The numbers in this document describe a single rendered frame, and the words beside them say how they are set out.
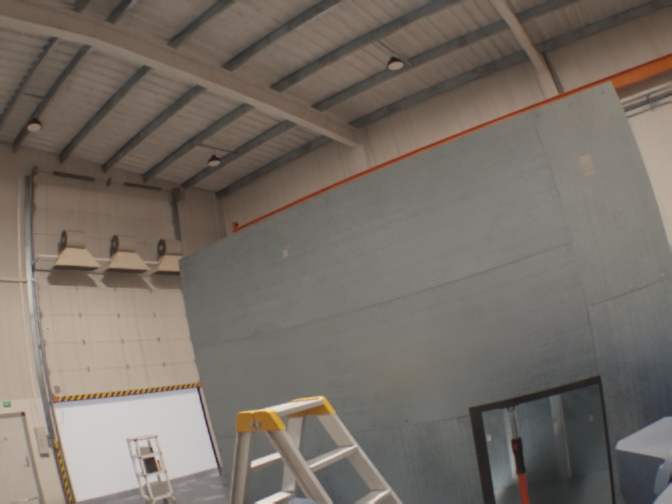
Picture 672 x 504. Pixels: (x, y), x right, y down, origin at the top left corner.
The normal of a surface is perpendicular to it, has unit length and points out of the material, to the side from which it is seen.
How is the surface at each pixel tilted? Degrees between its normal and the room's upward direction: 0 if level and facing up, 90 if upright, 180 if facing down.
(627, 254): 90
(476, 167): 90
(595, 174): 90
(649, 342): 90
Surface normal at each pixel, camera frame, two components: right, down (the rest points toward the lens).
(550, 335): -0.57, -0.07
